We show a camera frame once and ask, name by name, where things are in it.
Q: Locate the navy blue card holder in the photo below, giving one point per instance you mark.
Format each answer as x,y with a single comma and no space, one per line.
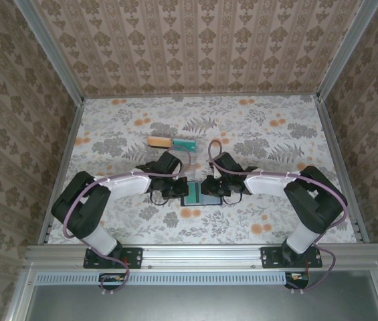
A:
210,200

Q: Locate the teal card with black stripe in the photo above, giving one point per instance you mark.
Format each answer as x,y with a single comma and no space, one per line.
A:
195,194

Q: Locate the aluminium table edge rail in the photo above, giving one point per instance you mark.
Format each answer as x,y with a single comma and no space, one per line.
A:
61,174
341,167

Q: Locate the grey metal panel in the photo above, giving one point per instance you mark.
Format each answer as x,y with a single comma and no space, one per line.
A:
202,304

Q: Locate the black connector box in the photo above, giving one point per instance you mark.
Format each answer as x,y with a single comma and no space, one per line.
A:
111,278
297,277

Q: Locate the aluminium frame post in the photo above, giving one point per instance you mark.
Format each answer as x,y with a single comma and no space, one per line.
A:
54,53
346,50

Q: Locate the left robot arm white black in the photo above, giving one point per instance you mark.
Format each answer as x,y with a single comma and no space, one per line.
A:
125,185

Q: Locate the teal card stack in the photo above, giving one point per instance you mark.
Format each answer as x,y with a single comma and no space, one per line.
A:
184,144

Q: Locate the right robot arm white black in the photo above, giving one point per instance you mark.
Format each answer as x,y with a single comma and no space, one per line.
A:
265,184

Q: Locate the aluminium mounting rail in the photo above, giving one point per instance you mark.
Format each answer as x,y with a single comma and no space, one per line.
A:
202,255

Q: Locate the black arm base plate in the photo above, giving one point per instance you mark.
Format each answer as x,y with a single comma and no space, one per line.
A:
269,257
135,257

